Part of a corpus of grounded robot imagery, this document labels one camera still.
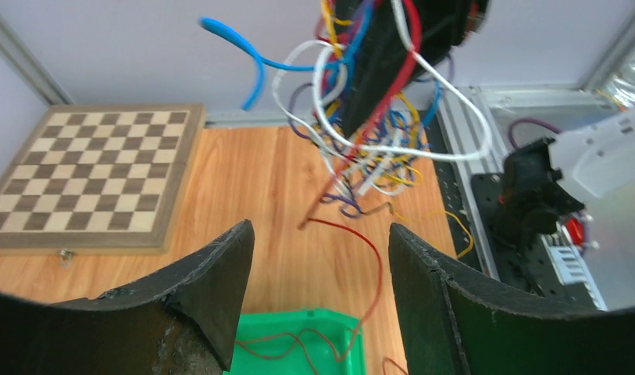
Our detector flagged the wooden chessboard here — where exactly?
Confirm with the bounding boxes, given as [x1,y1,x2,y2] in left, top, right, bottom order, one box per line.
[0,103,207,255]

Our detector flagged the green six-compartment tray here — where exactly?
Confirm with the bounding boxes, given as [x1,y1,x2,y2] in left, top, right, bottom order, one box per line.
[228,309,367,374]

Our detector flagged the red wire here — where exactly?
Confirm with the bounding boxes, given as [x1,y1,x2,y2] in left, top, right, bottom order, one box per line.
[237,217,408,375]

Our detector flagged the multicolour cable bundle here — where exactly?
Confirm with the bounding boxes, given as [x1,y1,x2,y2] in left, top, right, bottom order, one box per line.
[198,0,494,260]

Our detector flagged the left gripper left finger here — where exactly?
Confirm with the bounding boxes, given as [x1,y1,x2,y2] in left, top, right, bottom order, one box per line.
[0,220,255,374]

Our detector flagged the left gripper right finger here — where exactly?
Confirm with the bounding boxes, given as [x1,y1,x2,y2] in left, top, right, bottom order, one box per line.
[388,223,635,374]

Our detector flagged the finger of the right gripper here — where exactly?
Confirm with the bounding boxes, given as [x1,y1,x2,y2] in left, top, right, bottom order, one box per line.
[340,1,452,138]

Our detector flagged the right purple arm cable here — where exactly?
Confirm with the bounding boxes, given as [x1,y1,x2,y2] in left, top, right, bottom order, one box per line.
[505,117,564,151]

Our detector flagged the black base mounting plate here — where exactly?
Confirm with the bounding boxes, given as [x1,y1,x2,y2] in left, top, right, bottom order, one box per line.
[426,98,608,312]

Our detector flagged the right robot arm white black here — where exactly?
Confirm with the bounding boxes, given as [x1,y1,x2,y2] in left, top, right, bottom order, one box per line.
[332,1,635,205]

